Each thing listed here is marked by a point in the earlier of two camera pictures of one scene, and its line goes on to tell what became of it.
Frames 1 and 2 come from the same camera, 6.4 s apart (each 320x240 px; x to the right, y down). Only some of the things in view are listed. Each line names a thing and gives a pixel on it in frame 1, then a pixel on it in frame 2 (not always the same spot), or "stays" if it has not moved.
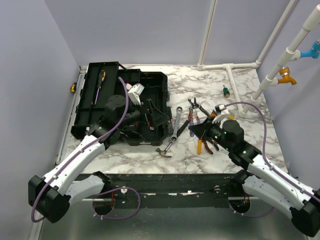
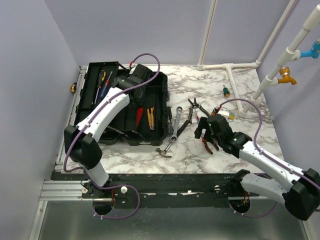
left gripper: (153, 116) → (140, 99)
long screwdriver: (101, 78) stays
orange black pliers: (207, 146) stays
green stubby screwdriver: (226, 92) stays
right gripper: (202, 129) stays
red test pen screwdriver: (191, 120) → (105, 87)
